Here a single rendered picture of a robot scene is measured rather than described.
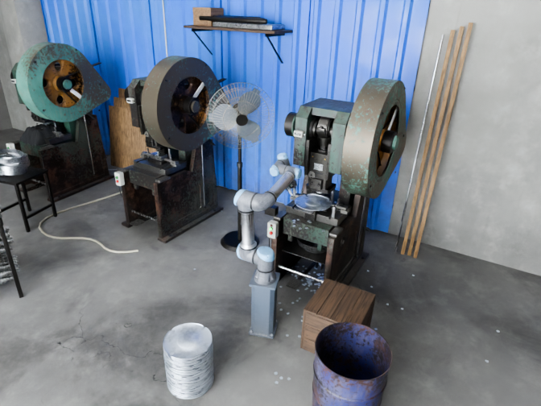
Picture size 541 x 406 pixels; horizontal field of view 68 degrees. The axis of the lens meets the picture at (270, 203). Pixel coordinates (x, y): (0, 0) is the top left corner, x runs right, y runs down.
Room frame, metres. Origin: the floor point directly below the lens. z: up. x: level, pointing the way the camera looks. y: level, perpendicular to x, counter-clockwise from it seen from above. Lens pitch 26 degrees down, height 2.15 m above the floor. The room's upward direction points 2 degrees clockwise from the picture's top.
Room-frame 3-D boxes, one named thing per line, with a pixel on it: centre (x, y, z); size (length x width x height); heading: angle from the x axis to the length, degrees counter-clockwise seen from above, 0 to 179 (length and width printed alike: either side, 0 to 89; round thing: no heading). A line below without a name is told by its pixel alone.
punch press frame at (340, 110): (3.09, -0.47, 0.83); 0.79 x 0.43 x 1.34; 150
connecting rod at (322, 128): (2.96, -0.40, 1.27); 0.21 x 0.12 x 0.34; 150
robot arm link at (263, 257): (2.30, 0.03, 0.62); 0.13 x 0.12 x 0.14; 60
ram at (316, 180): (2.93, -0.38, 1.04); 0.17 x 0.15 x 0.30; 150
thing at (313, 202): (2.86, -0.33, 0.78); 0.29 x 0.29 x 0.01
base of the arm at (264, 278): (2.30, 0.02, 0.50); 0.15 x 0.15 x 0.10
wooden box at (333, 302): (2.20, -0.50, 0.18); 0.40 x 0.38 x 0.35; 152
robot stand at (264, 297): (2.30, 0.02, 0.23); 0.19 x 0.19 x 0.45; 79
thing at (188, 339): (1.82, 0.47, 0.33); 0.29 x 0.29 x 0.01
